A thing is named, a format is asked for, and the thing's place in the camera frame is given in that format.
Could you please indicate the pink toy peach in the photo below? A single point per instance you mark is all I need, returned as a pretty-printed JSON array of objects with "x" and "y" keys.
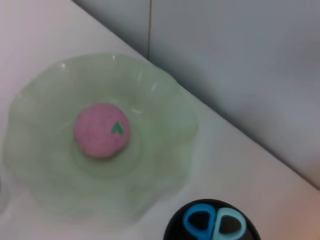
[{"x": 100, "y": 132}]

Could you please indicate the blue capped scissors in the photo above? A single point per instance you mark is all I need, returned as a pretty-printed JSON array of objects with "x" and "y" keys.
[{"x": 212, "y": 225}]

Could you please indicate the black mesh pen holder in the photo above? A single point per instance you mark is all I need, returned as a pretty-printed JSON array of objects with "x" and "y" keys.
[{"x": 175, "y": 227}]

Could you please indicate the green glass fruit plate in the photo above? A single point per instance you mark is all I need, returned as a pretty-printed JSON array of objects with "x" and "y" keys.
[{"x": 50, "y": 175}]

